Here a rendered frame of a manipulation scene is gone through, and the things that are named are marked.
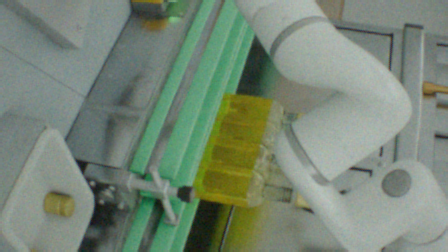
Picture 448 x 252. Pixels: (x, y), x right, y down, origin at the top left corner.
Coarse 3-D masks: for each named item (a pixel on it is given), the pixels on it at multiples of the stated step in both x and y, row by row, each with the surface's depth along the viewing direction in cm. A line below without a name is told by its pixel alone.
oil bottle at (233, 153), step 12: (216, 144) 108; (228, 144) 108; (240, 144) 107; (252, 144) 107; (204, 156) 106; (216, 156) 106; (228, 156) 106; (240, 156) 106; (252, 156) 105; (264, 156) 105; (252, 168) 104; (264, 168) 105
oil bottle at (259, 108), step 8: (224, 96) 115; (232, 96) 115; (240, 96) 115; (248, 96) 115; (224, 104) 114; (232, 104) 114; (240, 104) 114; (248, 104) 113; (256, 104) 113; (264, 104) 113; (272, 104) 113; (280, 104) 113; (224, 112) 113; (232, 112) 113; (240, 112) 112; (248, 112) 112; (256, 112) 112; (264, 112) 112; (272, 112) 112; (280, 112) 112; (272, 120) 111; (280, 120) 112; (280, 128) 113
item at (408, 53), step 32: (352, 32) 150; (384, 32) 148; (416, 32) 144; (256, 64) 146; (384, 64) 142; (416, 64) 137; (256, 96) 139; (288, 96) 139; (320, 96) 138; (416, 96) 131; (416, 128) 125; (384, 160) 123; (416, 160) 120; (192, 224) 119
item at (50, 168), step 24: (48, 144) 78; (24, 168) 70; (48, 168) 84; (72, 168) 83; (24, 192) 82; (48, 192) 89; (72, 192) 89; (0, 216) 67; (24, 216) 83; (48, 216) 89; (72, 216) 89; (24, 240) 83; (48, 240) 87; (72, 240) 87
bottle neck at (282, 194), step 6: (270, 186) 103; (276, 186) 103; (282, 186) 103; (270, 192) 102; (276, 192) 102; (282, 192) 102; (288, 192) 102; (264, 198) 103; (270, 198) 103; (276, 198) 102; (282, 198) 102; (288, 198) 101
